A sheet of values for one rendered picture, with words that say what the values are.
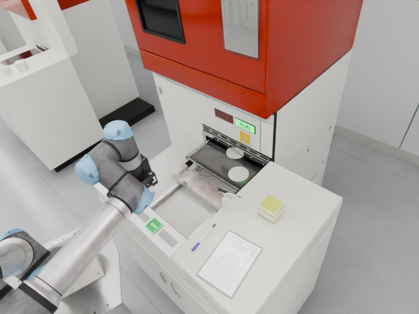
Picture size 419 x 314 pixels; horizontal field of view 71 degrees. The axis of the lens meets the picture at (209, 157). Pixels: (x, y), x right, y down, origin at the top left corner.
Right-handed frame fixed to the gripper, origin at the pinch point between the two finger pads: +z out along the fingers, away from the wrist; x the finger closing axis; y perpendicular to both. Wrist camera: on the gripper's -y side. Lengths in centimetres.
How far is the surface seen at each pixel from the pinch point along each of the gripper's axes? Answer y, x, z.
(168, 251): -2.5, -13.0, 14.6
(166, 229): 3.1, -5.3, 14.6
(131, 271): -9, 51, 111
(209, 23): 54, 10, -45
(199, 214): 21.9, -2.0, 28.6
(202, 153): 47, 19, 21
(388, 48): 207, -13, 20
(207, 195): 29.2, -1.2, 22.6
